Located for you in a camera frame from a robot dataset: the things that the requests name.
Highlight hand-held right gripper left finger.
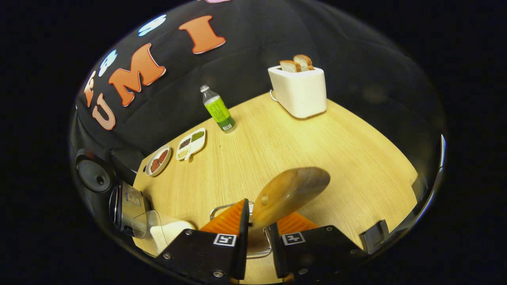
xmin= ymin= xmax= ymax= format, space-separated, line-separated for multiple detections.
xmin=156 ymin=198 xmax=250 ymax=281

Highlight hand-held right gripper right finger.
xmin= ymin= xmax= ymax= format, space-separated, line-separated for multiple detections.
xmin=269 ymin=212 xmax=369 ymax=279

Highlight wooden spoon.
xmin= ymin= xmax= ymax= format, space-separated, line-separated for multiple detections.
xmin=252 ymin=166 xmax=331 ymax=230

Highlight dark grey rice cooker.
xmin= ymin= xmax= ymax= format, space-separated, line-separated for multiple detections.
xmin=75 ymin=148 xmax=151 ymax=238

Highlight clear plastic container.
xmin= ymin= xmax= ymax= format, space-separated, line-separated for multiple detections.
xmin=132 ymin=210 xmax=196 ymax=256

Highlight white round plate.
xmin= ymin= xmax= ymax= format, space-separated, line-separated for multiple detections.
xmin=145 ymin=144 xmax=172 ymax=177

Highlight white divided bean dish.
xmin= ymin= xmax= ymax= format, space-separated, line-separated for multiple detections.
xmin=175 ymin=127 xmax=206 ymax=162

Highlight green drink bottle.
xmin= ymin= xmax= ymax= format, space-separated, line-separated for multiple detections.
xmin=199 ymin=84 xmax=236 ymax=132

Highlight white toaster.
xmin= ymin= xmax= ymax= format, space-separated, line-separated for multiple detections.
xmin=268 ymin=65 xmax=328 ymax=119

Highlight toasted bread slice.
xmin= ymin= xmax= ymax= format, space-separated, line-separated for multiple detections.
xmin=293 ymin=54 xmax=315 ymax=72
xmin=279 ymin=59 xmax=302 ymax=73

